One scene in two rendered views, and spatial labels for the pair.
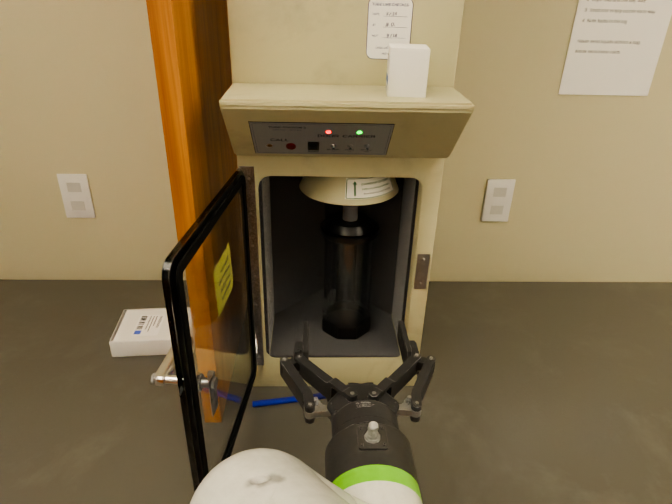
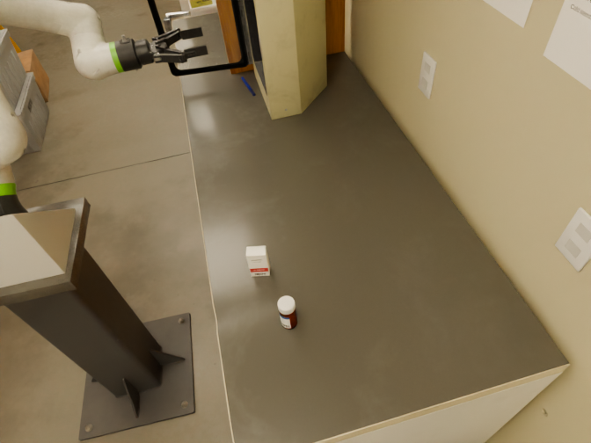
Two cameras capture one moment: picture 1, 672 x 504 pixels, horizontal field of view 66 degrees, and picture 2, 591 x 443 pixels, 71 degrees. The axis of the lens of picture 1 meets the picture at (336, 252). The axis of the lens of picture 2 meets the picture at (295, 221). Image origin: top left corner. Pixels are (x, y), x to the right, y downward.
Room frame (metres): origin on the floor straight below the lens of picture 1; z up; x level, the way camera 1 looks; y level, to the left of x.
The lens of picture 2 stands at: (0.67, -1.40, 1.81)
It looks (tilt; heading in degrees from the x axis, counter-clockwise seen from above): 49 degrees down; 83
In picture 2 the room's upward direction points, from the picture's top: 7 degrees counter-clockwise
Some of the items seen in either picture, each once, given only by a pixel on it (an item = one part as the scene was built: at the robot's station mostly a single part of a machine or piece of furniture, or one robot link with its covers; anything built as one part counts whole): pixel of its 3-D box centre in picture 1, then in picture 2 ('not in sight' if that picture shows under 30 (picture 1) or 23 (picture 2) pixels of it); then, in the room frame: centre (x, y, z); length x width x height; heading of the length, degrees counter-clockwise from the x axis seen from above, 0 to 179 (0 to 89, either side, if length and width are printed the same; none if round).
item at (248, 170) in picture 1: (251, 278); (243, 14); (0.76, 0.14, 1.19); 0.03 x 0.02 x 0.39; 93
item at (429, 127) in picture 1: (344, 129); not in sight; (0.71, -0.01, 1.46); 0.32 x 0.11 x 0.10; 93
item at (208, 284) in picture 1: (222, 335); (198, 19); (0.59, 0.16, 1.19); 0.30 x 0.01 x 0.40; 176
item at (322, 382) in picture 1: (323, 383); (169, 40); (0.49, 0.01, 1.20); 0.11 x 0.01 x 0.04; 45
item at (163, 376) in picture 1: (183, 361); not in sight; (0.52, 0.19, 1.20); 0.10 x 0.05 x 0.03; 176
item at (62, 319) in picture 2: not in sight; (96, 326); (-0.01, -0.54, 0.45); 0.48 x 0.48 x 0.90; 0
